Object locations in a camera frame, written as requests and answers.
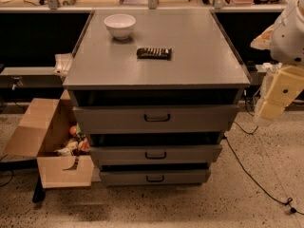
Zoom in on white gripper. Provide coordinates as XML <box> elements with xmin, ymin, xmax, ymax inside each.
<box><xmin>250</xmin><ymin>26</ymin><xmax>304</xmax><ymax>122</ymax></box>

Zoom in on grey drawer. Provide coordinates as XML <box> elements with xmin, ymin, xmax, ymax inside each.
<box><xmin>90</xmin><ymin>144</ymin><xmax>222</xmax><ymax>165</ymax></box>
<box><xmin>73</xmin><ymin>104</ymin><xmax>238</xmax><ymax>135</ymax></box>
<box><xmin>99</xmin><ymin>169</ymin><xmax>211</xmax><ymax>186</ymax></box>

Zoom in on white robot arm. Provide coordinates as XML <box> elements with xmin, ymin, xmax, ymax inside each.
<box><xmin>250</xmin><ymin>0</ymin><xmax>304</xmax><ymax>126</ymax></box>

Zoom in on grey drawer cabinet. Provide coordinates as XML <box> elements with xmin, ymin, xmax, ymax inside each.
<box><xmin>64</xmin><ymin>9</ymin><xmax>250</xmax><ymax>173</ymax></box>

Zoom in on grey top drawer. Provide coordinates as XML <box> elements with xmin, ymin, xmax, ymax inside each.
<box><xmin>73</xmin><ymin>104</ymin><xmax>238</xmax><ymax>135</ymax></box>

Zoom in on grey bottom drawer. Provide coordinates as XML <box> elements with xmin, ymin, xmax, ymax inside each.
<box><xmin>99</xmin><ymin>169</ymin><xmax>211</xmax><ymax>186</ymax></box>

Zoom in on open cardboard box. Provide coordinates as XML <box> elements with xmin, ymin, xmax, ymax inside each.
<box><xmin>4</xmin><ymin>90</ymin><xmax>94</xmax><ymax>188</ymax></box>

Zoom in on dark snack bar wrapper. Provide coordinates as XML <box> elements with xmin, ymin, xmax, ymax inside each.
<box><xmin>137</xmin><ymin>47</ymin><xmax>172</xmax><ymax>60</ymax></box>

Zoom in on white ceramic bowl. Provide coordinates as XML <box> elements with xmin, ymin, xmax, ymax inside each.
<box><xmin>104</xmin><ymin>14</ymin><xmax>136</xmax><ymax>40</ymax></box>

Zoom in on colourful items in box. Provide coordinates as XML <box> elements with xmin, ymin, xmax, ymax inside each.
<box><xmin>55</xmin><ymin>124</ymin><xmax>90</xmax><ymax>156</ymax></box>

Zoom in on black floor cable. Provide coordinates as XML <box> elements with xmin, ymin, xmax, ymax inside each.
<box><xmin>221</xmin><ymin>88</ymin><xmax>304</xmax><ymax>217</ymax></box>

